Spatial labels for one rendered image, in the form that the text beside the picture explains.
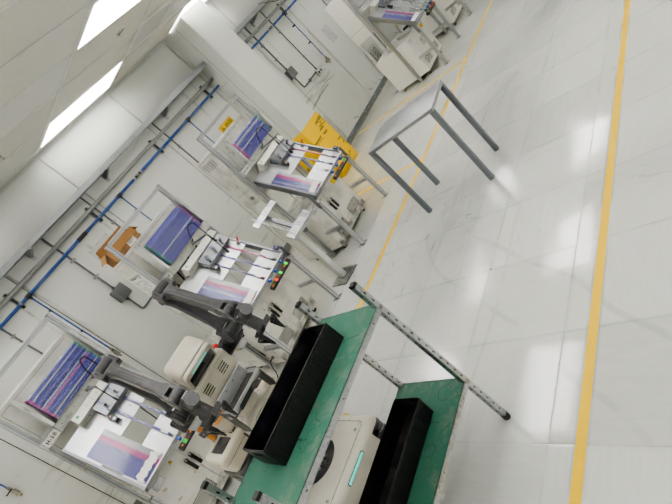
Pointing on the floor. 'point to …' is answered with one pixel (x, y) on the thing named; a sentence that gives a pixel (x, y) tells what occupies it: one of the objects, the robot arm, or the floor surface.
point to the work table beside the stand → (424, 104)
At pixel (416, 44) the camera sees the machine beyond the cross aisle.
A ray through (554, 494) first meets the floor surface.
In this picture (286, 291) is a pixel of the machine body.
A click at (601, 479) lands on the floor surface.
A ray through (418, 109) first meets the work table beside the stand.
